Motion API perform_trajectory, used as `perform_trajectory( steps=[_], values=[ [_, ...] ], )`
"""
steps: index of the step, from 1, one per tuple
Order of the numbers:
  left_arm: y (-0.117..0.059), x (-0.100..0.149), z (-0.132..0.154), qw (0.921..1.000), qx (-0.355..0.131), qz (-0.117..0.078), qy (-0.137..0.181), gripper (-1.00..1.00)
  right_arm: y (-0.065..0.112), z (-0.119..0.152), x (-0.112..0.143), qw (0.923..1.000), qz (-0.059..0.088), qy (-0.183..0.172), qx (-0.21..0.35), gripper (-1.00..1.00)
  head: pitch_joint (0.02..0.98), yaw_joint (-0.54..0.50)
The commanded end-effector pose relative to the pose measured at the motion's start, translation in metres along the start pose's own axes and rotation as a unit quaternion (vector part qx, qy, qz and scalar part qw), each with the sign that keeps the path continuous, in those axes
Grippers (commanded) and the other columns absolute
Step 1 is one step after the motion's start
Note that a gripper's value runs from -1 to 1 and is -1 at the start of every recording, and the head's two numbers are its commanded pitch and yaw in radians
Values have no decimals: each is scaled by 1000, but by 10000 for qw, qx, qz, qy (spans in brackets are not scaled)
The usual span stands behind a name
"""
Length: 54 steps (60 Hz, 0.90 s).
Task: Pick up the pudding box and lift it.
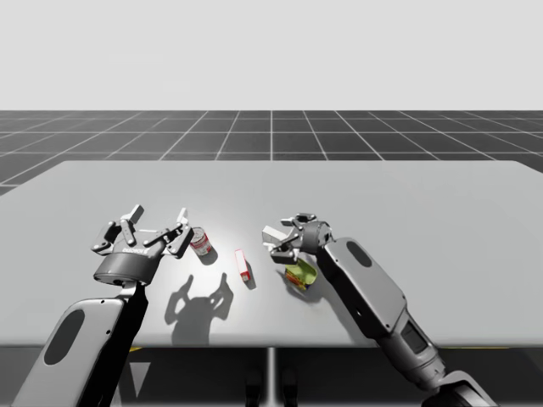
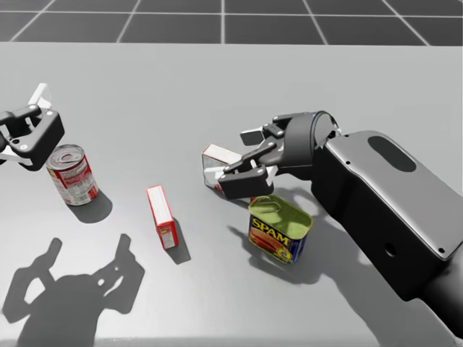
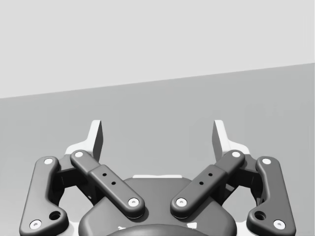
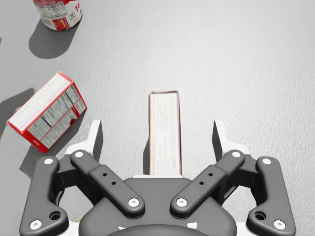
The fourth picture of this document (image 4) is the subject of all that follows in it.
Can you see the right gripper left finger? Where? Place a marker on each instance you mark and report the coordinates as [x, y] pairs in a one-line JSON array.
[[110, 182]]

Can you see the brown and white carton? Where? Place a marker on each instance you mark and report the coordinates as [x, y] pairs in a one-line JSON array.
[[163, 132]]

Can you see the red and white carton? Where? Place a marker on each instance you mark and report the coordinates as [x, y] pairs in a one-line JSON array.
[[49, 113]]

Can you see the red and white can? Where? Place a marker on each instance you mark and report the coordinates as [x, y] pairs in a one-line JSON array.
[[59, 17]]

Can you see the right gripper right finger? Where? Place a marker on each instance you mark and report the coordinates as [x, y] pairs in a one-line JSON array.
[[204, 182]]

